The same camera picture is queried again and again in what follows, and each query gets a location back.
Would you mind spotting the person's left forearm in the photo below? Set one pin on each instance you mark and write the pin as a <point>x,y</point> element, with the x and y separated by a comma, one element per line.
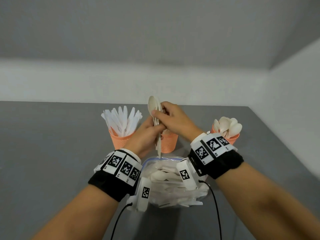
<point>75,217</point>

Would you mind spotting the black wristband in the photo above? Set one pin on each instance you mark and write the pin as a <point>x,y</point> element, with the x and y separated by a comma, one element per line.
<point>225,163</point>
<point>110,184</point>

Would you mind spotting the bunch of white plastic spoons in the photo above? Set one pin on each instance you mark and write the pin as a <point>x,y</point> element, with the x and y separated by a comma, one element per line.
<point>227,126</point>

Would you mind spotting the clear zip bag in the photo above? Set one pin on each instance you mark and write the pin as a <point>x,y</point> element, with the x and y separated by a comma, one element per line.
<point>165,194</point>

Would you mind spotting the pile of white cutlery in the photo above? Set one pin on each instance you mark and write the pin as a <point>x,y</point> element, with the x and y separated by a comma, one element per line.
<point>166,176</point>

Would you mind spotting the person's left fingers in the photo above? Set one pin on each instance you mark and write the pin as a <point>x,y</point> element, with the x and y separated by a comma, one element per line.
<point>157,128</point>

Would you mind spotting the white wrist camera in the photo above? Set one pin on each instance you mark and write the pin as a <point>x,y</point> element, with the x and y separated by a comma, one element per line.
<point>143,193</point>
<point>186,174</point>

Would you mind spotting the white plastic fork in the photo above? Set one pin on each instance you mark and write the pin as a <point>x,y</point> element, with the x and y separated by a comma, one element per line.
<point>158,102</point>

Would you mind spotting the white plastic spoon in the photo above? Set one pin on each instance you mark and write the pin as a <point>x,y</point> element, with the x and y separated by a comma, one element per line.
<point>151,104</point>

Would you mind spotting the person's left hand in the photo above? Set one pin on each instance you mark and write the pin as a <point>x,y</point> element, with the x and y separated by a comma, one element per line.
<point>141,139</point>

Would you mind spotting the person's right thumb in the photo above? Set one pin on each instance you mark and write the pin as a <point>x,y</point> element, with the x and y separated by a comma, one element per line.
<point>158,114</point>

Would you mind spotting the bunch of white plastic knives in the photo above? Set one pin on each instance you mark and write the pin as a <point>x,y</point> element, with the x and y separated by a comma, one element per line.
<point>122,121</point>

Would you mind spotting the person's right hand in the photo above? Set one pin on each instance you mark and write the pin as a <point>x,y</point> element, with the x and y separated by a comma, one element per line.
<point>178,121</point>

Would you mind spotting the person's right forearm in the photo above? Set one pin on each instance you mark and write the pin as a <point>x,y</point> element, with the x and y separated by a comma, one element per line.
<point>265,204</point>

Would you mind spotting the orange perforated plastic cup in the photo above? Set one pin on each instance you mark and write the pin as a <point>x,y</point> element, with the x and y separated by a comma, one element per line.
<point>169,143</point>
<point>120,141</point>
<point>233,139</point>

